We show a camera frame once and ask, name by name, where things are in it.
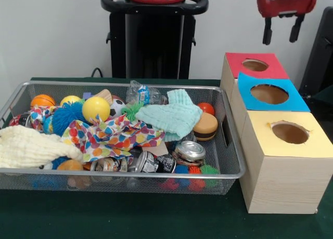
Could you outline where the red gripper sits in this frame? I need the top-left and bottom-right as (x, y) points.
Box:
(257, 0), (317, 46)

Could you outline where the shallow clear mesh bin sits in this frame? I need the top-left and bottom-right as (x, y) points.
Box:
(0, 81), (247, 195)

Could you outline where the wooden box with three holes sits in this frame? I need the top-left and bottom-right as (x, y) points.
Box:
(221, 52), (333, 215)

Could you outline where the black stand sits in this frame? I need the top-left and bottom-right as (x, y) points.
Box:
(302, 7), (333, 102)

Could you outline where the red ball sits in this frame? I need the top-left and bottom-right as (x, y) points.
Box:
(198, 102), (215, 116)

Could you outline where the toy hamburger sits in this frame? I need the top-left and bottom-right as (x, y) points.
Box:
(193, 112), (219, 141)

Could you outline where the mint green cloth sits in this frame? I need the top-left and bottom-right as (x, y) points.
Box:
(136, 89), (203, 142)

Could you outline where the crushed silver can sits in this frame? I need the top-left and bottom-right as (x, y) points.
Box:
(175, 141), (206, 162)

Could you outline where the crushed clear plastic bottle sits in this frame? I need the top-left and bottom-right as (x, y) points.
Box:
(126, 81), (169, 105)

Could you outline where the colourful polka dot cloth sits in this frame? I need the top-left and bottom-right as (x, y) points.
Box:
(61, 114), (166, 163)

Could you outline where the large yellow ball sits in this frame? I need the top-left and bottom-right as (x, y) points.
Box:
(82, 97), (111, 124)

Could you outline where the blue spiky ball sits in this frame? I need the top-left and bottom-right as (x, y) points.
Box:
(51, 102), (86, 137)

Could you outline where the dark green table cloth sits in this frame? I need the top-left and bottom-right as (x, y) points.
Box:
(0, 77), (333, 239)

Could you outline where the orange toy basketball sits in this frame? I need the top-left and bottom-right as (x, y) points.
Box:
(30, 94), (56, 108)

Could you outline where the cream yellow cloth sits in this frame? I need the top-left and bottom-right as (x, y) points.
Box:
(0, 126), (84, 169)

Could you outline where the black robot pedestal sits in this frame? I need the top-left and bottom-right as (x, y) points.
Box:
(101, 0), (209, 79)

